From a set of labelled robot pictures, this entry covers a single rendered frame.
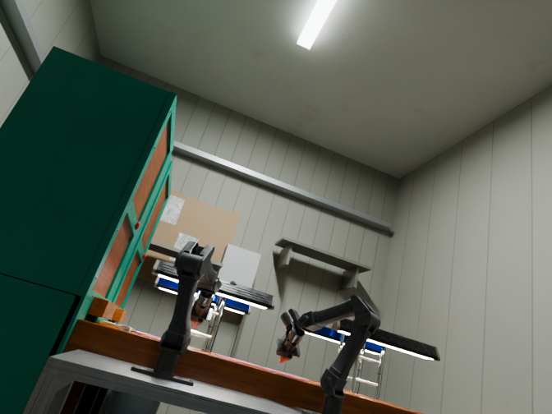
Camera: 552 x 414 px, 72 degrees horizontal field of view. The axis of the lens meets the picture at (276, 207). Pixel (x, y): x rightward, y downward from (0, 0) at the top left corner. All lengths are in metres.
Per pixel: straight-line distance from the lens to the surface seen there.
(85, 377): 1.18
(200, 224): 4.08
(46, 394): 1.19
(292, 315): 1.65
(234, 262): 3.85
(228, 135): 4.55
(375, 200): 4.95
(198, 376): 1.59
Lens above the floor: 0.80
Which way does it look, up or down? 22 degrees up
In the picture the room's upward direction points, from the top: 16 degrees clockwise
